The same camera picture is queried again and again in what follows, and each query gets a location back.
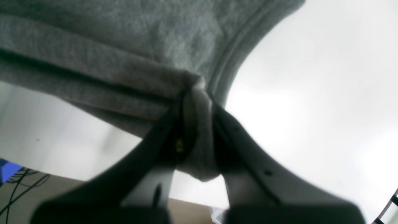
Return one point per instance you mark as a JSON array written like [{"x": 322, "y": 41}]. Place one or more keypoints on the grey T-shirt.
[{"x": 126, "y": 61}]

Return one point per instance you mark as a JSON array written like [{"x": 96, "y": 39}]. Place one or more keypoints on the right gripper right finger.
[{"x": 261, "y": 191}]

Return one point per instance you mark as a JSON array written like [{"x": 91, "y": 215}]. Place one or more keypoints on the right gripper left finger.
[{"x": 133, "y": 191}]

